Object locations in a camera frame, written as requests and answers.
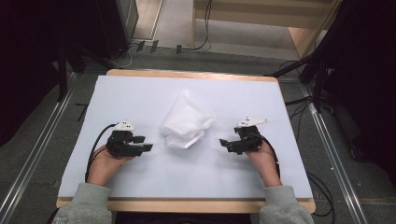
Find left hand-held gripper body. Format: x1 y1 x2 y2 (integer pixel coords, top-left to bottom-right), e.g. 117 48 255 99
106 120 148 158

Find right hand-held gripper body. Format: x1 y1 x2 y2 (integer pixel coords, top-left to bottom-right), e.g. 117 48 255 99
227 117 265 156

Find white mesh laundry bag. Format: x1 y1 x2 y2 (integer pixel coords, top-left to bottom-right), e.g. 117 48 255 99
159 89 217 149

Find person's right hand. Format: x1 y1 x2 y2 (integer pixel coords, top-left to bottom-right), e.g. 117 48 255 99
245 141 283 189

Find person's left hand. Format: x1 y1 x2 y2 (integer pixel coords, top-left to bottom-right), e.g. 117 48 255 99
87 144 134 188

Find white table mat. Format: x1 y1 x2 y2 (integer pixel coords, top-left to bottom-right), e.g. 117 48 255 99
57 75 314 200

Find wooden table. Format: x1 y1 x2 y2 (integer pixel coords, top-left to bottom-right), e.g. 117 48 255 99
55 68 317 215

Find person's dark pants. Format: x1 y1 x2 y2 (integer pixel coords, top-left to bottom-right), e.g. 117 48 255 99
114 212 261 224

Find black metal stand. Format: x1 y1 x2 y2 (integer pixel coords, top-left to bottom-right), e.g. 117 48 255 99
56 40 88 103
263 50 332 114

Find black chair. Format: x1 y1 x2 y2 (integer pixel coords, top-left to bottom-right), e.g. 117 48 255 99
46 207 61 224

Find black cabinet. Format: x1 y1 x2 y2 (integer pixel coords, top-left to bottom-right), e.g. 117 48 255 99
92 0 140 61

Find black curtain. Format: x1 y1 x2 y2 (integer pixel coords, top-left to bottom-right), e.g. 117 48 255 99
0 0 104 147
323 0 396 188

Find light wooden shelf unit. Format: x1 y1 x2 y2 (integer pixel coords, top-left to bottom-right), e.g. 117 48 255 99
191 0 344 59

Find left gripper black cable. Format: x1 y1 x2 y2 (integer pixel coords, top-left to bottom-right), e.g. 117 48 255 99
84 122 118 184

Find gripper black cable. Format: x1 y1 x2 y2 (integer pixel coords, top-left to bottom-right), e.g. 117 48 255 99
261 134 282 179
84 122 118 184

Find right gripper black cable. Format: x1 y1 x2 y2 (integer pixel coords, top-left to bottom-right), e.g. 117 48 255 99
261 134 282 179

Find white floor cable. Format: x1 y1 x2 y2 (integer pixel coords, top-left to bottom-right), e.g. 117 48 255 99
114 43 138 69

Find metal floor rail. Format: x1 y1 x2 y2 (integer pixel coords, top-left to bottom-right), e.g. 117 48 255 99
0 72 78 224
300 83 371 224

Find black floor cables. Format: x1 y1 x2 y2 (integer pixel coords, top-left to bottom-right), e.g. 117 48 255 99
305 171 336 217

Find hanging black cable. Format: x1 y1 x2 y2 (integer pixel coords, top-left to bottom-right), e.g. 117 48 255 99
181 0 213 51

